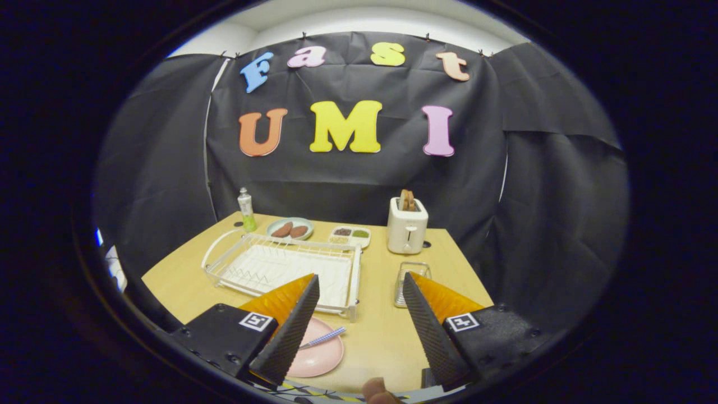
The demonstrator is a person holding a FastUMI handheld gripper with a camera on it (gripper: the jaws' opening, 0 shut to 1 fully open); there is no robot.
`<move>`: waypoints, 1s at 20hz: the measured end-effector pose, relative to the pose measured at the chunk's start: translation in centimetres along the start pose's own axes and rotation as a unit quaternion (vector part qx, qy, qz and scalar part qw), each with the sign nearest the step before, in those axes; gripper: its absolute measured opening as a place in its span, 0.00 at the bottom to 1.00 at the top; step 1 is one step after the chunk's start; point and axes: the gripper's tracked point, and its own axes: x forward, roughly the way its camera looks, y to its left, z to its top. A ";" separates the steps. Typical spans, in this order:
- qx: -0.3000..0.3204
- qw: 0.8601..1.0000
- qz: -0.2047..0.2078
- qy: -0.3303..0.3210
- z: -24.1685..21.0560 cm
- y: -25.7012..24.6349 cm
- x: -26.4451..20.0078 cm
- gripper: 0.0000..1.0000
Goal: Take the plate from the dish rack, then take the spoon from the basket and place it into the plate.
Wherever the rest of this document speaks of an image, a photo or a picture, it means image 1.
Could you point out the brown sausage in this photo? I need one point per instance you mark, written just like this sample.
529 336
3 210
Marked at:
298 232
281 230

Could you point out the white toaster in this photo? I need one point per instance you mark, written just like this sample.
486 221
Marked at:
406 233

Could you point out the white divided seed tray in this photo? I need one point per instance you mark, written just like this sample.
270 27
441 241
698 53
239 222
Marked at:
350 241

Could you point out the pink plate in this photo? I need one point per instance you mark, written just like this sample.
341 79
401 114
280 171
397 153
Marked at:
320 359

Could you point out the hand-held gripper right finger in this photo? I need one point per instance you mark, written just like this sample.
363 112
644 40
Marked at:
429 331

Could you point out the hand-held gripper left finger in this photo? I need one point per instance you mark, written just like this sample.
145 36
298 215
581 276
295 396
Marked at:
291 336

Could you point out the dark patterned cloth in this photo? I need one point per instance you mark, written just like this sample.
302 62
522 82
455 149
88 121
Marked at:
314 393

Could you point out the square metal mesh basket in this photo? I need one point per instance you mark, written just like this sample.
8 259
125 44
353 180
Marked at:
399 286

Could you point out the small green-bottomed bottle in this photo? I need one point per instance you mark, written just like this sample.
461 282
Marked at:
247 210

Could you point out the light green plate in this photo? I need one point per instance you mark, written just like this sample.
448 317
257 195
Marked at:
303 220

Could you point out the brown toast slice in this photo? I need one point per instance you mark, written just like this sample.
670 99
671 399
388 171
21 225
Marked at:
403 200
412 202

